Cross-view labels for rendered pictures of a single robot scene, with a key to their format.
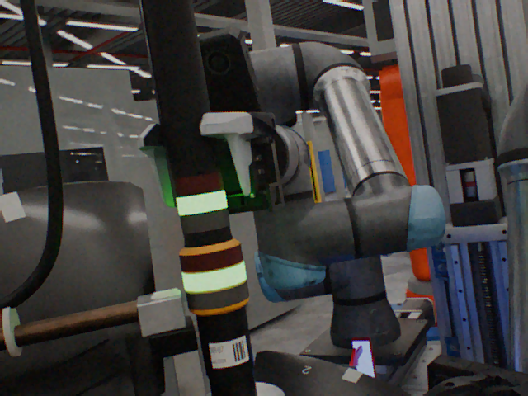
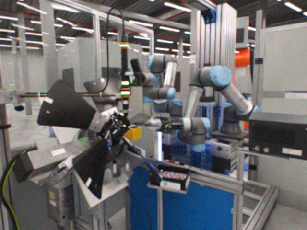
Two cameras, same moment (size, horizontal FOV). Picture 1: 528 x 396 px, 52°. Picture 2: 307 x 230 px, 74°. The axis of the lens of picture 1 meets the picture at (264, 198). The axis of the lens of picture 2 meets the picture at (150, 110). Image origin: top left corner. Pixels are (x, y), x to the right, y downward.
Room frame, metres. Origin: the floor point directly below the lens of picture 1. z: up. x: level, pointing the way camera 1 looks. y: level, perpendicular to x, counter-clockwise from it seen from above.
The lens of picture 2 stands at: (-0.69, -0.32, 1.41)
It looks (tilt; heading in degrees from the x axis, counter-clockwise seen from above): 7 degrees down; 12
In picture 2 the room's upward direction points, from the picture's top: 1 degrees counter-clockwise
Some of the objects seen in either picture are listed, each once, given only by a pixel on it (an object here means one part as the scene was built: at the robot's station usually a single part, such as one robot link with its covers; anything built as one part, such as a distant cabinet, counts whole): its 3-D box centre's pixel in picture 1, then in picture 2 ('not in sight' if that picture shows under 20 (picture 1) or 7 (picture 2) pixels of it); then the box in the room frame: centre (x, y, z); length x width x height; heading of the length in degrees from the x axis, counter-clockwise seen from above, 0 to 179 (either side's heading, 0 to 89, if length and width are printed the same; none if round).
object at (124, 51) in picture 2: (183, 93); (124, 68); (0.37, 0.04, 1.49); 0.03 x 0.03 x 0.21
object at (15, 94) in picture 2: not in sight; (11, 96); (0.25, 0.66, 1.35); 0.10 x 0.07 x 0.09; 102
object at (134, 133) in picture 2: not in sight; (129, 133); (0.82, 0.17, 1.02); 0.16 x 0.10 x 0.11; 67
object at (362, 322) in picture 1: (361, 313); (175, 119); (1.14, -0.17, 1.09); 0.15 x 0.15 x 0.10
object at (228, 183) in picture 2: not in sight; (173, 168); (0.66, -0.19, 0.82); 0.90 x 0.04 x 0.08; 67
